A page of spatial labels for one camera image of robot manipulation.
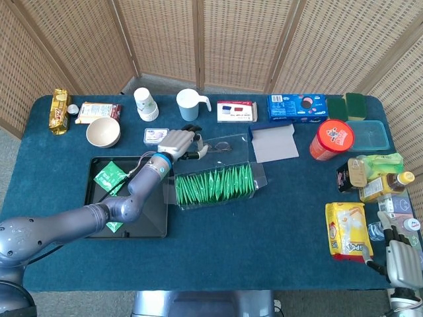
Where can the black plastic tray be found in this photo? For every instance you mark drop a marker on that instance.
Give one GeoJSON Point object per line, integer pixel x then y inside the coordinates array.
{"type": "Point", "coordinates": [155, 214]}

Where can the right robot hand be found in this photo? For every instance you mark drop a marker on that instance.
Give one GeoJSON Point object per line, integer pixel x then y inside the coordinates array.
{"type": "Point", "coordinates": [404, 264]}

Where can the white paper cup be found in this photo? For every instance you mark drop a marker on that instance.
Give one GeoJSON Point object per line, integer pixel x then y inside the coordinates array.
{"type": "Point", "coordinates": [145, 104]}

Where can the white purple tissue pack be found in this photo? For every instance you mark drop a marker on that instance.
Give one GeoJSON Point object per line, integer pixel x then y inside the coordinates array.
{"type": "Point", "coordinates": [153, 137]}

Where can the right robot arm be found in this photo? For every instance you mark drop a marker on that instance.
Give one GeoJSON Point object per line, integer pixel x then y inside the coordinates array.
{"type": "Point", "coordinates": [404, 302]}

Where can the yellow capped drink bottle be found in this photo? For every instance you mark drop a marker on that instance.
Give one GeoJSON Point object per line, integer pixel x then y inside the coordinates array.
{"type": "Point", "coordinates": [383, 186]}

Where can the green packet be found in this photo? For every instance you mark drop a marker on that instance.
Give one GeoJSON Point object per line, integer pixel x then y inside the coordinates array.
{"type": "Point", "coordinates": [114, 226]}
{"type": "Point", "coordinates": [105, 175]}

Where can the white and red snack packet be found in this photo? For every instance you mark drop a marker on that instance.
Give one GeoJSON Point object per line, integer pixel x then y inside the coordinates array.
{"type": "Point", "coordinates": [96, 111]}

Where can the transparent plastic box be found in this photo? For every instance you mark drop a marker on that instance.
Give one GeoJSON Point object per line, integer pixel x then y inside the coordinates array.
{"type": "Point", "coordinates": [228, 158]}

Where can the white and red card box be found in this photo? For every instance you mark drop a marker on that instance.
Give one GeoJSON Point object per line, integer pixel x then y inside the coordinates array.
{"type": "Point", "coordinates": [236, 111]}

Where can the green wet wipes pack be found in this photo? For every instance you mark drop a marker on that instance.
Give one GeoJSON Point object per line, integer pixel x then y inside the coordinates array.
{"type": "Point", "coordinates": [385, 163]}

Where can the small white bottle cap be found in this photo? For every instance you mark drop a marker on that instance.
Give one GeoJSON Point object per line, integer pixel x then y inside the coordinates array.
{"type": "Point", "coordinates": [72, 109]}

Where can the printed card with smiley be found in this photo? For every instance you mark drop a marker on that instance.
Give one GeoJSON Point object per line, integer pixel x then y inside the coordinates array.
{"type": "Point", "coordinates": [398, 204]}

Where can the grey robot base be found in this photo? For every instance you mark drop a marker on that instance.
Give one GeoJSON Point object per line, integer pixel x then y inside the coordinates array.
{"type": "Point", "coordinates": [203, 303]}

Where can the black-rimmed eyeglasses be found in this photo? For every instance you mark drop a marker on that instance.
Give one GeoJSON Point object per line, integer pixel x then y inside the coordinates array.
{"type": "Point", "coordinates": [223, 145]}

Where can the dark green sponge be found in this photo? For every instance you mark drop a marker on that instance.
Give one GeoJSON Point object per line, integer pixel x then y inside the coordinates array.
{"type": "Point", "coordinates": [337, 109]}

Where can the orange canister red lid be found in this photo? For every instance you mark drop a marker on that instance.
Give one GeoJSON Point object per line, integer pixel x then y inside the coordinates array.
{"type": "Point", "coordinates": [332, 137]}

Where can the small clear plastic packet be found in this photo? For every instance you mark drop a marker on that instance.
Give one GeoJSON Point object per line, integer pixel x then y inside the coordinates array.
{"type": "Point", "coordinates": [375, 230]}

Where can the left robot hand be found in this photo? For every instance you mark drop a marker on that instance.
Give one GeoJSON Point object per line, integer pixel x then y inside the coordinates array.
{"type": "Point", "coordinates": [175, 143]}

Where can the blue Oreo box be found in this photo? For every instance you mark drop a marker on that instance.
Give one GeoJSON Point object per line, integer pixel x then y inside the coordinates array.
{"type": "Point", "coordinates": [291, 107]}

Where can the teal plastic container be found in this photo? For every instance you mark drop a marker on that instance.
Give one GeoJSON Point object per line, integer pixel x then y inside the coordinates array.
{"type": "Point", "coordinates": [371, 137]}

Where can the wicker folding screen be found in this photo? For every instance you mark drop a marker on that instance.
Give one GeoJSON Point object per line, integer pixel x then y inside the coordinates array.
{"type": "Point", "coordinates": [231, 33]}

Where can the green and yellow sponge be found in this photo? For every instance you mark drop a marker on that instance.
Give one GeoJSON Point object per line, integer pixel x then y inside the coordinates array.
{"type": "Point", "coordinates": [356, 104]}

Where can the black and pink packet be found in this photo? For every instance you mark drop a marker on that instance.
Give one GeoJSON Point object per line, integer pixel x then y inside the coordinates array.
{"type": "Point", "coordinates": [343, 180]}

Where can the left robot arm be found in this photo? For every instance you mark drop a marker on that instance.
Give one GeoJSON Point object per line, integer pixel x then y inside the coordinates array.
{"type": "Point", "coordinates": [66, 221]}

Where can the yellow snack bag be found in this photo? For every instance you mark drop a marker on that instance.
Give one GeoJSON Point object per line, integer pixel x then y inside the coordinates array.
{"type": "Point", "coordinates": [345, 231]}

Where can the beige bowl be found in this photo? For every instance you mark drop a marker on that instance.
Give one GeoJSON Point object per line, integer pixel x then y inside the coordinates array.
{"type": "Point", "coordinates": [103, 132]}

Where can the row of green sachets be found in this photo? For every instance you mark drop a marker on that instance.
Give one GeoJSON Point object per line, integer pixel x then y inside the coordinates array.
{"type": "Point", "coordinates": [215, 186]}

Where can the gold biscuit packet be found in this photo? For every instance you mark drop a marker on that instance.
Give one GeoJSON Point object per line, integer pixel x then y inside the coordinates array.
{"type": "Point", "coordinates": [59, 112]}

